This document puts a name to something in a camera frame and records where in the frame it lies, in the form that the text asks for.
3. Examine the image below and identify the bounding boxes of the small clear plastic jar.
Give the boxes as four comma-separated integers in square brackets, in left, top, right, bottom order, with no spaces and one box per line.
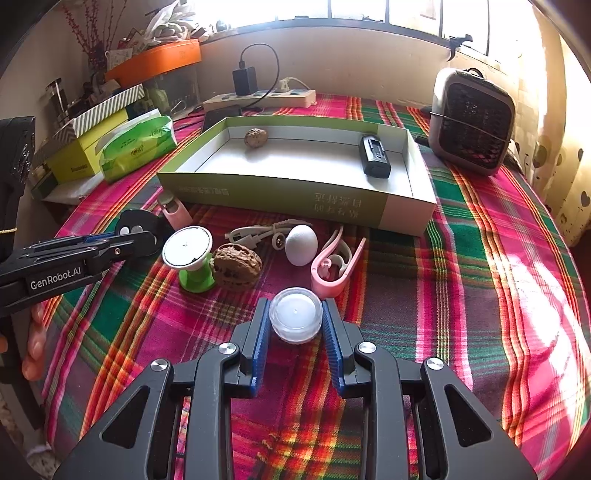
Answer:
[269,287,322,344]

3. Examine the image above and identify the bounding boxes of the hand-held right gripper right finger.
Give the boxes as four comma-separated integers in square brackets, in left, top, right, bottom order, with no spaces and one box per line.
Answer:
[322,298,539,480]

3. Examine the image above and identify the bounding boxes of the clear plastic container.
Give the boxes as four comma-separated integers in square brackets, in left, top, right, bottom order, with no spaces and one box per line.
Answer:
[143,69,201,116]

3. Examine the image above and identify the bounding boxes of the black battery pack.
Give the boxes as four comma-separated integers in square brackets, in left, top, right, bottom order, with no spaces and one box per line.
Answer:
[358,134,392,178]

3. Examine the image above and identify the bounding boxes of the white egg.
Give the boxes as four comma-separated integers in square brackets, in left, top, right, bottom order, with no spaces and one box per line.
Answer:
[285,224,319,267]

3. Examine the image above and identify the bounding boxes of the green tissue pack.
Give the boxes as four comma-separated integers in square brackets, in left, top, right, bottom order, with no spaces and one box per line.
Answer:
[99,115,178,183]

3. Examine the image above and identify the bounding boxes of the white power strip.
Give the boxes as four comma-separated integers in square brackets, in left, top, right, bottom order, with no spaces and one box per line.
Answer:
[203,88,317,112]

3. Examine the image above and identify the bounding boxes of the black round pill case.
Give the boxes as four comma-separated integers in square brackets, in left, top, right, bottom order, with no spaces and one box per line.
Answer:
[115,209,166,250]

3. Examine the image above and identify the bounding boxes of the black phone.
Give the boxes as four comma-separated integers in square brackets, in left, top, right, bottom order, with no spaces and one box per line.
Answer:
[202,105,243,132]

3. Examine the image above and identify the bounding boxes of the black charger cable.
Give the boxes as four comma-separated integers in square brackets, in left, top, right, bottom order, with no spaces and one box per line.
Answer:
[238,43,281,112]

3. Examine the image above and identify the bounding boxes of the white cable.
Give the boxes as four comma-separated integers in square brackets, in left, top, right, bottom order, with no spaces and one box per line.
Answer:
[225,219,315,250]

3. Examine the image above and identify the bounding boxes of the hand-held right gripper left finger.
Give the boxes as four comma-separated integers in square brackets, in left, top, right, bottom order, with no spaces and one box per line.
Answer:
[53,298,273,480]

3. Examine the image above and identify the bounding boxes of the red flower branches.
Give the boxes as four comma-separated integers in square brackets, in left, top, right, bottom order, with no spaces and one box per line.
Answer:
[60,0,109,70]

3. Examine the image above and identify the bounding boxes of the pink and mint clip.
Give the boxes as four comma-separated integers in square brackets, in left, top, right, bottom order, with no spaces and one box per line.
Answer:
[158,194,189,232]

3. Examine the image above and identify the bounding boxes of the black charger adapter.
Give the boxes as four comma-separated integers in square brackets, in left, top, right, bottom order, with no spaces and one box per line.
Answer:
[232,67,258,96]

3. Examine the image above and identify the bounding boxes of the yellow-green box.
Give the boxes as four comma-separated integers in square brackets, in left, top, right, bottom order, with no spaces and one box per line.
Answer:
[46,108,130,183]

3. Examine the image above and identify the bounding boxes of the glass and metal jar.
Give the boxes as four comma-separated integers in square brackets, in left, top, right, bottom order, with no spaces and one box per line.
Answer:
[46,78,75,130]

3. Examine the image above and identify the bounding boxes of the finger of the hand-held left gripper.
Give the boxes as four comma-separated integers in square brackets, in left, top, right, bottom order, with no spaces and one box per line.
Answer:
[90,231,158,276]
[32,233,118,253]

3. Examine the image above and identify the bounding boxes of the orange box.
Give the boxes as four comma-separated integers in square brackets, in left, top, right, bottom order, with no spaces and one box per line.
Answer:
[105,39,202,88]

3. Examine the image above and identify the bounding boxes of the person's left hand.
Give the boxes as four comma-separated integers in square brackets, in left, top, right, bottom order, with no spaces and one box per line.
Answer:
[21,305,48,381]

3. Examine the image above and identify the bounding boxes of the plaid cloth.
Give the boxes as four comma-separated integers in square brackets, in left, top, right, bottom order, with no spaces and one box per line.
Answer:
[41,92,575,480]

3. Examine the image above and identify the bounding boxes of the cream patterned curtain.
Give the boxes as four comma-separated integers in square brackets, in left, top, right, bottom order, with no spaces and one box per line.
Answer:
[512,0,591,250]

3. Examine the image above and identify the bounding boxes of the green and white spool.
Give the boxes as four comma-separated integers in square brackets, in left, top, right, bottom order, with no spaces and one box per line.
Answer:
[161,226,217,293]

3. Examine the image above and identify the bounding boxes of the green and white cardboard box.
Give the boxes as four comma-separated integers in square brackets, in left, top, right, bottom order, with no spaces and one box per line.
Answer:
[157,115,437,237]

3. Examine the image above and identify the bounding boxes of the black window latch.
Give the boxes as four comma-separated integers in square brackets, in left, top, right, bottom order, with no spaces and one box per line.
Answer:
[445,34,474,61]

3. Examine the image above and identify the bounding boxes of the grey desktop heater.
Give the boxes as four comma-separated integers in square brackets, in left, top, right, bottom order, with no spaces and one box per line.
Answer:
[428,67,516,177]

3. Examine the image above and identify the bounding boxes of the white plastic bag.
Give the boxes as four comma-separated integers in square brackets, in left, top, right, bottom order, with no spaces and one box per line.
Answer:
[134,0,195,47]

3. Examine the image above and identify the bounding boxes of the large brown walnut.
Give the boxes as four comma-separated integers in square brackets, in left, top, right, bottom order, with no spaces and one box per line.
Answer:
[213,244,264,290]

